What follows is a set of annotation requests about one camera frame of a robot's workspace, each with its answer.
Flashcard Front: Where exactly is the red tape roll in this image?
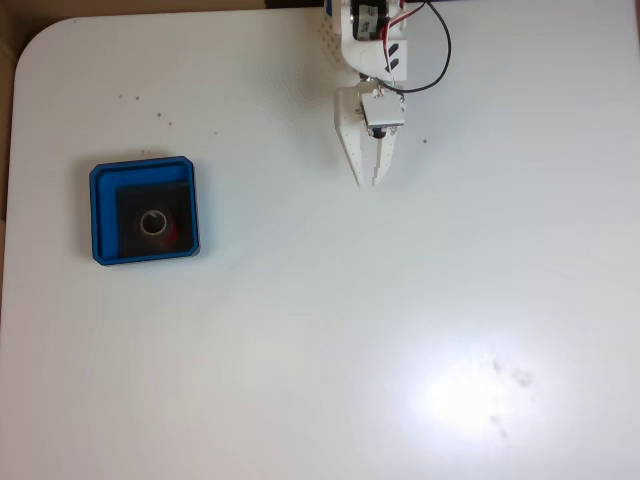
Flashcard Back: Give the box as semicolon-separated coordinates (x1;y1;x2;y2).
134;206;181;249

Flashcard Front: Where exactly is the blue square box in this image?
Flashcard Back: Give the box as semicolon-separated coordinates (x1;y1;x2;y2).
88;155;202;268

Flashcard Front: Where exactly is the black square pad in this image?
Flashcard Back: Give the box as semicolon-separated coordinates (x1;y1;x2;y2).
116;181;197;254

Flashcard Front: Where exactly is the red and white servo wire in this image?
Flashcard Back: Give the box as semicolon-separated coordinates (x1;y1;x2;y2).
377;7;422;99

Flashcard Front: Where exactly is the black cable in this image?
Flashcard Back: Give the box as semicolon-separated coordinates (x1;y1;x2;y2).
372;0;453;96

